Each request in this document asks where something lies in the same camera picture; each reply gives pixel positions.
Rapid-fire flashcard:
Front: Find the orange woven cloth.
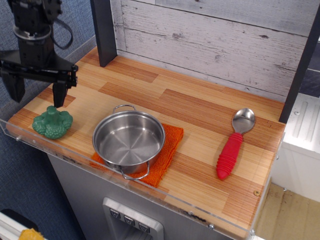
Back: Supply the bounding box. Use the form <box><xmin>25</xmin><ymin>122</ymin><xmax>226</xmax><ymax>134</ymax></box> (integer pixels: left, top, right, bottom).
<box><xmin>90</xmin><ymin>123</ymin><xmax>184</xmax><ymax>188</ymax></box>

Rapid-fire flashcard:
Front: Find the dark cabinet post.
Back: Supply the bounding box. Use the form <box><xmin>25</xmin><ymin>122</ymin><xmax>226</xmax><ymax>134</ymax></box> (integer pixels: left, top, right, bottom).
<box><xmin>90</xmin><ymin>0</ymin><xmax>118</xmax><ymax>67</ymax></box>
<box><xmin>278</xmin><ymin>6</ymin><xmax>320</xmax><ymax>124</ymax></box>

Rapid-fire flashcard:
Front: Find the clear acrylic edge guard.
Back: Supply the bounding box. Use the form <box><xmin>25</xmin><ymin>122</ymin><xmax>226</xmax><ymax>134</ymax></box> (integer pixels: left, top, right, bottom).
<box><xmin>4</xmin><ymin>37</ymin><xmax>285</xmax><ymax>240</ymax></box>

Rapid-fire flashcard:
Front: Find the silver dispenser button panel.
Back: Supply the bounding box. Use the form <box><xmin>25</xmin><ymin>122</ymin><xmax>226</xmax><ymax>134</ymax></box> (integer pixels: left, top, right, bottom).
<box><xmin>102</xmin><ymin>197</ymin><xmax>165</xmax><ymax>240</ymax></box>

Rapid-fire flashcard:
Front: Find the red handled metal spoon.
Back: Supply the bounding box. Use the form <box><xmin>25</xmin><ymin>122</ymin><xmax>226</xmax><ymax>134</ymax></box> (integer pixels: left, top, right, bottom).
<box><xmin>216</xmin><ymin>108</ymin><xmax>256</xmax><ymax>180</ymax></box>

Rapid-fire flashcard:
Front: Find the dark right cabinet post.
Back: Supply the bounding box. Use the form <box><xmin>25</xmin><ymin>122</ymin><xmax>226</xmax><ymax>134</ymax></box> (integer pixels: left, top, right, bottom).
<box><xmin>278</xmin><ymin>6</ymin><xmax>320</xmax><ymax>124</ymax></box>

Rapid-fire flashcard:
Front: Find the grey toy cabinet front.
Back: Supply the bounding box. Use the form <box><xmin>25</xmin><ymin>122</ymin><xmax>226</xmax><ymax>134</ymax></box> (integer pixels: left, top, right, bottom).
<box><xmin>49</xmin><ymin>155</ymin><xmax>229</xmax><ymax>240</ymax></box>

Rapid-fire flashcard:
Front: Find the stainless steel pan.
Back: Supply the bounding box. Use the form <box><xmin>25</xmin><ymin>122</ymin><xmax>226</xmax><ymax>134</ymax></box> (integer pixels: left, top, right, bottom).
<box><xmin>92</xmin><ymin>104</ymin><xmax>166</xmax><ymax>181</ymax></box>

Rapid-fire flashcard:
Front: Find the black flat ribbon cable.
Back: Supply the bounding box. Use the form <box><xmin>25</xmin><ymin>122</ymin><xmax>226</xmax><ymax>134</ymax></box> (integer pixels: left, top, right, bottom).
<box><xmin>51</xmin><ymin>18</ymin><xmax>74</xmax><ymax>50</ymax></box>

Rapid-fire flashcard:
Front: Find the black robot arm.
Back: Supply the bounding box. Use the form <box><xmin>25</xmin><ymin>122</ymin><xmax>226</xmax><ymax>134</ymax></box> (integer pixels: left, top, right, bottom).
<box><xmin>0</xmin><ymin>0</ymin><xmax>78</xmax><ymax>108</ymax></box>

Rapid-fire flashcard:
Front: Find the dark left cabinet post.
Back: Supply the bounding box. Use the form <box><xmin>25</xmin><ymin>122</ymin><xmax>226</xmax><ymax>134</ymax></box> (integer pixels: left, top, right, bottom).
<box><xmin>90</xmin><ymin>0</ymin><xmax>118</xmax><ymax>67</ymax></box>

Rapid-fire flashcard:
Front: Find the white toy sink unit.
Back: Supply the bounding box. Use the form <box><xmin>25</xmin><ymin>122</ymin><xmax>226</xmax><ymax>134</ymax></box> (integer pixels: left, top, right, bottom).
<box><xmin>271</xmin><ymin>93</ymin><xmax>320</xmax><ymax>202</ymax></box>

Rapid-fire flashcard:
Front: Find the green toy broccoli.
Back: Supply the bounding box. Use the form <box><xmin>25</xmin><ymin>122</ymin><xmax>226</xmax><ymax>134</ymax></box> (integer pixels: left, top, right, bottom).
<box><xmin>32</xmin><ymin>105</ymin><xmax>73</xmax><ymax>140</ymax></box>

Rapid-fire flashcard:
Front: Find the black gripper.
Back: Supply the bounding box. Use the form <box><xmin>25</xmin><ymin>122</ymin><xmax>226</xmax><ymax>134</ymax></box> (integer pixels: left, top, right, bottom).
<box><xmin>0</xmin><ymin>34</ymin><xmax>79</xmax><ymax>109</ymax></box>

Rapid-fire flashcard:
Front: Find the yellow object at corner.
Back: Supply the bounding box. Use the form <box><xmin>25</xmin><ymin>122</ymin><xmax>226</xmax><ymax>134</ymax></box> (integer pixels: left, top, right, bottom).
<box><xmin>18</xmin><ymin>228</ymin><xmax>45</xmax><ymax>240</ymax></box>

